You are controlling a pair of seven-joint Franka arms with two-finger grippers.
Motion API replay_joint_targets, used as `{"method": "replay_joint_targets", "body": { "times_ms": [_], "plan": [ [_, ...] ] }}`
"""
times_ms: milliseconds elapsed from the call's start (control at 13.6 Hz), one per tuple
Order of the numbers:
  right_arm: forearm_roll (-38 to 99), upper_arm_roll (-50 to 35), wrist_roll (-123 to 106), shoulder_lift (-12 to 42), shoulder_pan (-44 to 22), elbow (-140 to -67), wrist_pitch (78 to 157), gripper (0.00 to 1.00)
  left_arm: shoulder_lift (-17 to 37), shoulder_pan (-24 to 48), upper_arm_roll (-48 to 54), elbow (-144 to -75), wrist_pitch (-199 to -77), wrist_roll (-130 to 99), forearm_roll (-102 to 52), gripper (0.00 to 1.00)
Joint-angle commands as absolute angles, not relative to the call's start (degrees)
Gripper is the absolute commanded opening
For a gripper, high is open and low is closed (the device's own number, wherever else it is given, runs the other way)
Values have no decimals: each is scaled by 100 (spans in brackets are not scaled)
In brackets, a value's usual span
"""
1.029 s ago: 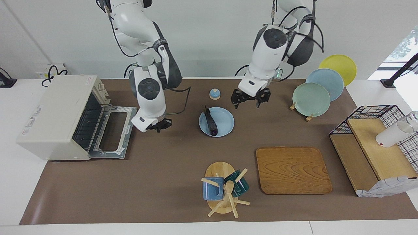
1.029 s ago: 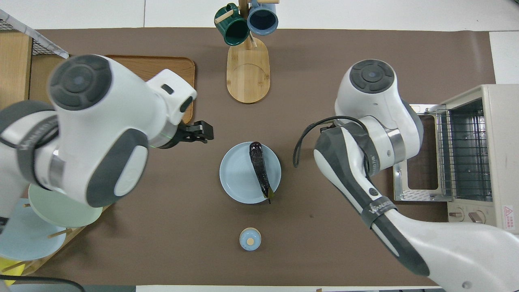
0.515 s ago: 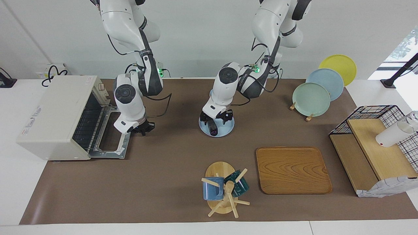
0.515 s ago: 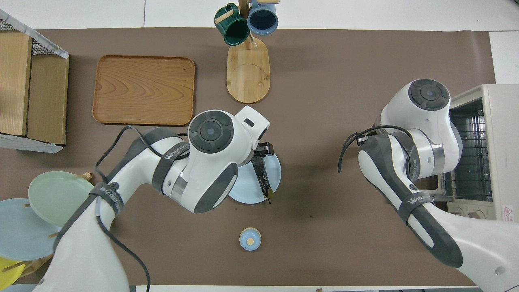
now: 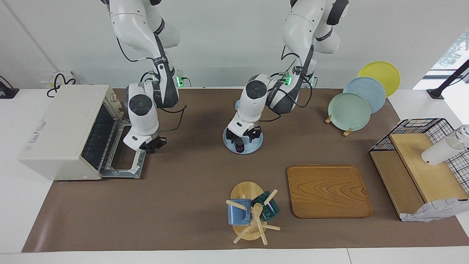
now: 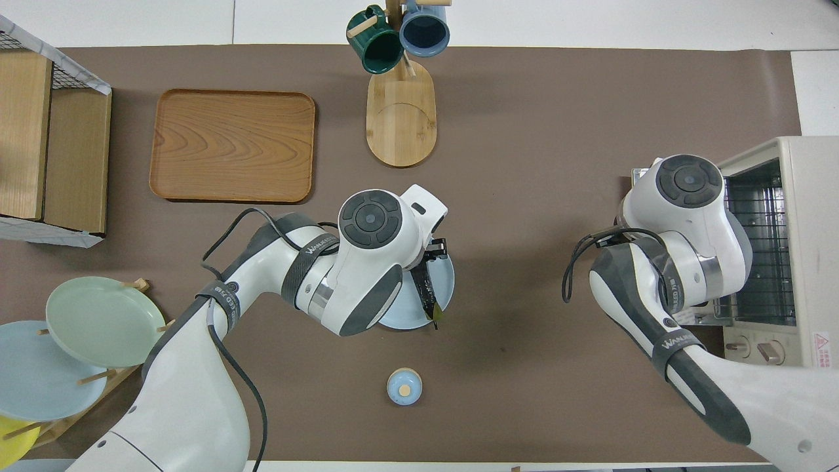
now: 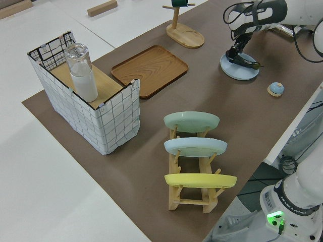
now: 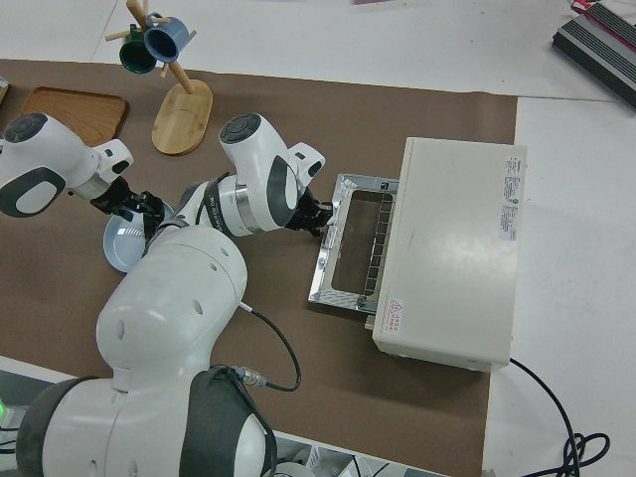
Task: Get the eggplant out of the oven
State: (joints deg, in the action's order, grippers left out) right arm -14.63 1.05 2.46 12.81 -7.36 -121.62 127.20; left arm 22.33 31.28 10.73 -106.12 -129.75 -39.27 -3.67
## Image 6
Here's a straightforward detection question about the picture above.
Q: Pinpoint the pale green plate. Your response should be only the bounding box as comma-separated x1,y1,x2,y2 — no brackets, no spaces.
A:
46,276,167,368

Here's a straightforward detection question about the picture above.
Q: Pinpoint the light blue plate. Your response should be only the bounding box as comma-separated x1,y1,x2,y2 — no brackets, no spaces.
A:
0,321,109,422

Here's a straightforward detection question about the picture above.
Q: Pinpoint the yellow plate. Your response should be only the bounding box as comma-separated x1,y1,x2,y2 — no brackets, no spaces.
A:
0,414,42,463

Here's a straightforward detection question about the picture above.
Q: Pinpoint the wooden plate rack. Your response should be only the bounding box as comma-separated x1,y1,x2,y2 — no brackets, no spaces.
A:
0,279,184,450

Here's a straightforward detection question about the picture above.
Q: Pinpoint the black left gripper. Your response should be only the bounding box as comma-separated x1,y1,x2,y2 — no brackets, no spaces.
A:
419,237,448,269

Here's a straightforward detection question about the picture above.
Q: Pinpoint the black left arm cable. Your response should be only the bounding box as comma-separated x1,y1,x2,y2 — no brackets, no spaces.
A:
200,207,342,472

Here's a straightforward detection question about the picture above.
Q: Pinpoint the dark green mug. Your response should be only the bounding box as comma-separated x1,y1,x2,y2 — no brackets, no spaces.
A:
346,5,406,75

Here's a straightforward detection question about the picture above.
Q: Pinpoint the blue serving plate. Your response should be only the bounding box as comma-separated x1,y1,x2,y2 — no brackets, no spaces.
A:
378,252,456,331

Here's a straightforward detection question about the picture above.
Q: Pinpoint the blue lid with wooden knob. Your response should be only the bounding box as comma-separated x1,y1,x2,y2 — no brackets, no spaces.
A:
386,368,423,406

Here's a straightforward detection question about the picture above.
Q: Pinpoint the wire shelf with wooden boards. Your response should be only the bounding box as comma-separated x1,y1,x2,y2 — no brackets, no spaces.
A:
0,14,113,248

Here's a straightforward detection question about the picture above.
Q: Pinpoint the blue mug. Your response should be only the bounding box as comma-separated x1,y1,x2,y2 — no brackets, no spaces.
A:
399,0,452,58

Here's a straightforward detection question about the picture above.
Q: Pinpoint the dark purple eggplant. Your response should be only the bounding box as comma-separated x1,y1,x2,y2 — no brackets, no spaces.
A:
411,261,445,330

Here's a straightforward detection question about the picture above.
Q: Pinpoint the brown table mat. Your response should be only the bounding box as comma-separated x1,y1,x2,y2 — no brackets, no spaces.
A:
0,45,836,463

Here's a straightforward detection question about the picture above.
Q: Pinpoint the wooden mug tree stand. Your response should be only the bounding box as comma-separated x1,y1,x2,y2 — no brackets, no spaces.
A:
346,0,453,168

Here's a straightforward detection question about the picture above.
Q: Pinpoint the rectangular wooden tray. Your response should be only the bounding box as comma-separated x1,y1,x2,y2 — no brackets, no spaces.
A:
149,89,317,204

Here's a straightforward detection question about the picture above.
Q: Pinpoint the beige toaster oven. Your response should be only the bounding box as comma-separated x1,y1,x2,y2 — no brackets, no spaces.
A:
631,136,839,380

